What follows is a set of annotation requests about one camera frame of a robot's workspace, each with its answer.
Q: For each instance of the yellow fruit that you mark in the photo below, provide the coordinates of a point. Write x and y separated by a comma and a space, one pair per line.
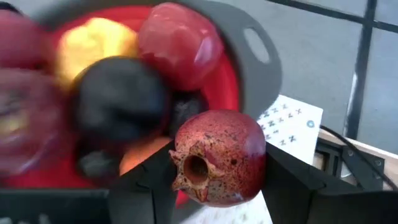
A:
90, 46

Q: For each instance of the speckled red pomegranate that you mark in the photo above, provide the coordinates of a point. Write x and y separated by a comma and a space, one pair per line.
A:
230, 155

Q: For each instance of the black round fruit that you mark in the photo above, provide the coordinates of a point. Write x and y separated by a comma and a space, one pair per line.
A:
121, 99

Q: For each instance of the red bowl with grey rim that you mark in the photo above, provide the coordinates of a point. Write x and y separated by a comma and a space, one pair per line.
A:
248, 81

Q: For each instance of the small white table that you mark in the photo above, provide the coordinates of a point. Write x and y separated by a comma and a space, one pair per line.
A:
292, 137

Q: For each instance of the glossy red apple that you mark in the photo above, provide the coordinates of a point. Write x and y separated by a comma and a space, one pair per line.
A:
180, 43

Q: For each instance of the purple fruit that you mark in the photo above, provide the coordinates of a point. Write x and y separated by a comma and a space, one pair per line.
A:
28, 121

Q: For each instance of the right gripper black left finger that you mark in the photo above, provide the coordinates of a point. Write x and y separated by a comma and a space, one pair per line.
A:
146, 193

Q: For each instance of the small orange fruit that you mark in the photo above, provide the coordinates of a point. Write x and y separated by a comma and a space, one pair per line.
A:
140, 155

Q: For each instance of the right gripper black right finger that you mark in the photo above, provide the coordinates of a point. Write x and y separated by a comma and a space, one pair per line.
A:
289, 186

